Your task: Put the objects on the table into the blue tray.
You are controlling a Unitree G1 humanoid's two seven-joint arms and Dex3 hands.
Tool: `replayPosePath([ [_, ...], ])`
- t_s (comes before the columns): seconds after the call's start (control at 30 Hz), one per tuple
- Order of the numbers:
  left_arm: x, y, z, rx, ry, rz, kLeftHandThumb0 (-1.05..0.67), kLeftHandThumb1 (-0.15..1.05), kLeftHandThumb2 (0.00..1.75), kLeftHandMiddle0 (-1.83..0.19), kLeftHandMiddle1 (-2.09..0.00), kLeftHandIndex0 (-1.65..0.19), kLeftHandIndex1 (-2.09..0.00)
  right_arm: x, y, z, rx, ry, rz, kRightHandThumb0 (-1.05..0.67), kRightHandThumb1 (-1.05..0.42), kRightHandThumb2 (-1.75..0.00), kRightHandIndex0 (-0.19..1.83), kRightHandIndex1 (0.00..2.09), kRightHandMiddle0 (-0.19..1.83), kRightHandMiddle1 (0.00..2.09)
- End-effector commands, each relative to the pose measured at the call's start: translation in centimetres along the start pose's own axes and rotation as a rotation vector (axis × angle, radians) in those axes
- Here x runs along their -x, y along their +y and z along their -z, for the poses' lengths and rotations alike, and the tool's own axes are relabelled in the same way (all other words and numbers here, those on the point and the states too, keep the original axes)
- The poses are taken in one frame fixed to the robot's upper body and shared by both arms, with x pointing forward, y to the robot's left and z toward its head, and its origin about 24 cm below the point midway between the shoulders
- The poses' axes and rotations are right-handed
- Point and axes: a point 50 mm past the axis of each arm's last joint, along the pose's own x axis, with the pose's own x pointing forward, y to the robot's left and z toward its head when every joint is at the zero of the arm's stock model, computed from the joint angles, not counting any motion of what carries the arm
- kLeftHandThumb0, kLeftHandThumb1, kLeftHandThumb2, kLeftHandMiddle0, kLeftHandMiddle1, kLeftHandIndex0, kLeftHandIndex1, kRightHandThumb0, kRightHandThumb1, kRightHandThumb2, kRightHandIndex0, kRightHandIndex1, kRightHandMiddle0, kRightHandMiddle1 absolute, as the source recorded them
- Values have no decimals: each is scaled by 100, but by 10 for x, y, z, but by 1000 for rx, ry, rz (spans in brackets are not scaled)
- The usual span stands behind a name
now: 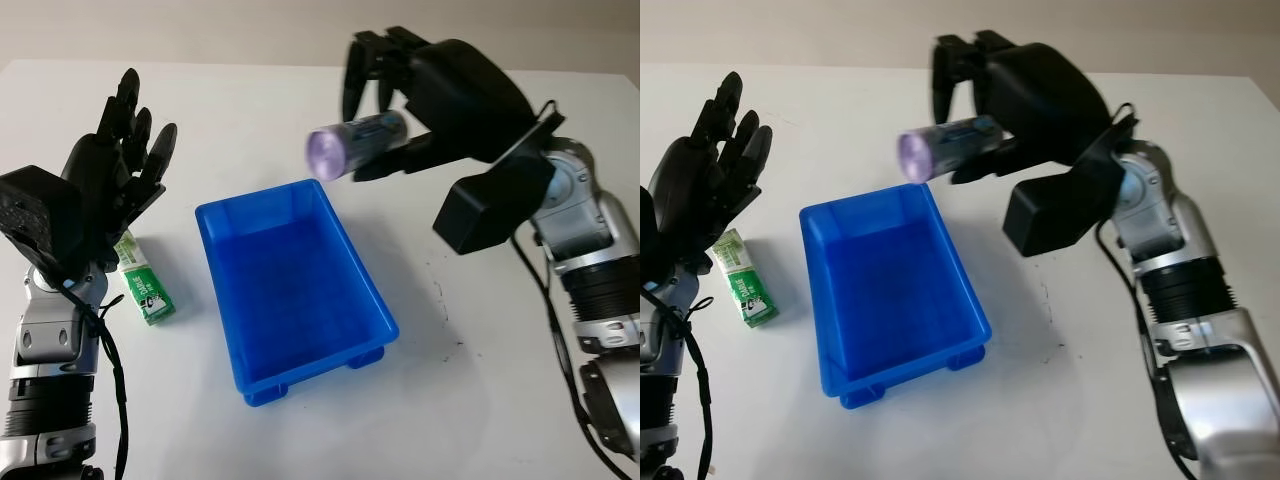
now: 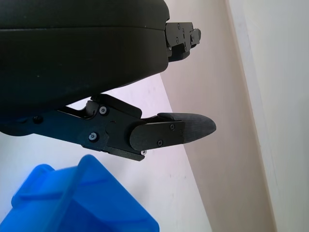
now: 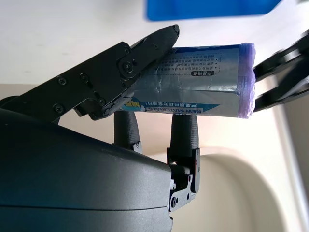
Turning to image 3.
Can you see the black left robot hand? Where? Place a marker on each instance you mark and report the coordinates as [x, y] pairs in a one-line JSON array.
[[294, 72]]

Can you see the blue plastic tray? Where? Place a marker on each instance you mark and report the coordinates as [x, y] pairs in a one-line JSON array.
[[205, 8]]

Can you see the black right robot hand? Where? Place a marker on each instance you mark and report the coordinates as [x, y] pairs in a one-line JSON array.
[[72, 174]]

